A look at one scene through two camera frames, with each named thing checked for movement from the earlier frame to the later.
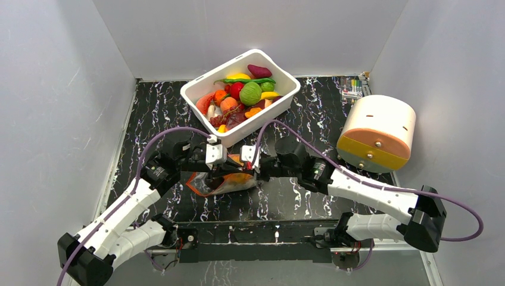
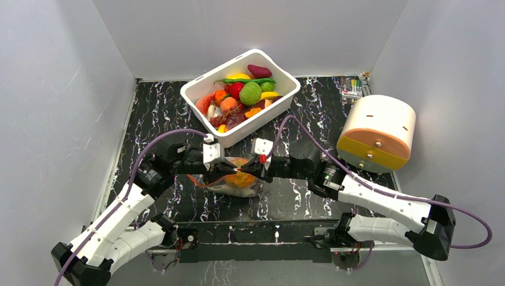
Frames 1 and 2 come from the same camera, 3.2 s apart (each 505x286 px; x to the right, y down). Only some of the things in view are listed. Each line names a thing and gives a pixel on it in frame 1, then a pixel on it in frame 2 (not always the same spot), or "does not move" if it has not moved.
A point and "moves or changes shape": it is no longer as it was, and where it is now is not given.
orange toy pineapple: x=239 y=178 does not move
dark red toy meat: x=235 y=118 does not move
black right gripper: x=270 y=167 does not move
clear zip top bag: x=206 y=185 moves or changes shape
